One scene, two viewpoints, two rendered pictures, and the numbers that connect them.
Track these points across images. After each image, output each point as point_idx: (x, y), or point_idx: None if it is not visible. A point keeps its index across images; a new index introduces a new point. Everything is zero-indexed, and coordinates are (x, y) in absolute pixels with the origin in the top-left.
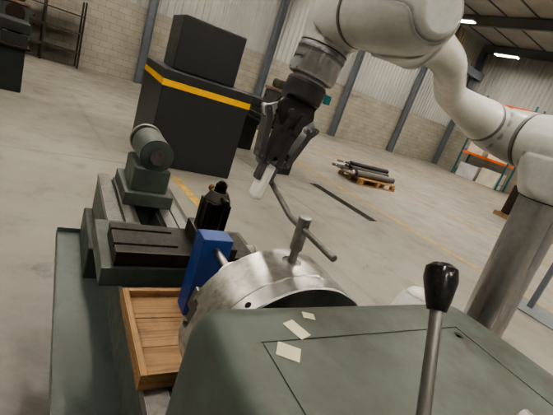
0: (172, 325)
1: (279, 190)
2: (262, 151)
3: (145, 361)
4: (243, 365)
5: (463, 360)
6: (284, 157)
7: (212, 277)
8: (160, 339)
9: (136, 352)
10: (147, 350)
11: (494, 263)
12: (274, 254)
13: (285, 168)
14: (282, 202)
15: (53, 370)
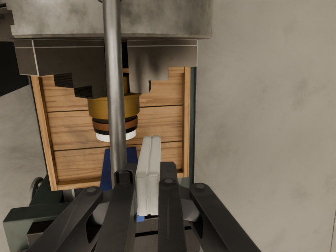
0: (148, 132)
1: (115, 129)
2: (204, 196)
3: (179, 89)
4: None
5: None
6: (114, 205)
7: (206, 32)
8: (162, 114)
9: (190, 93)
10: (175, 101)
11: None
12: (134, 13)
13: (98, 187)
14: (121, 81)
15: (191, 155)
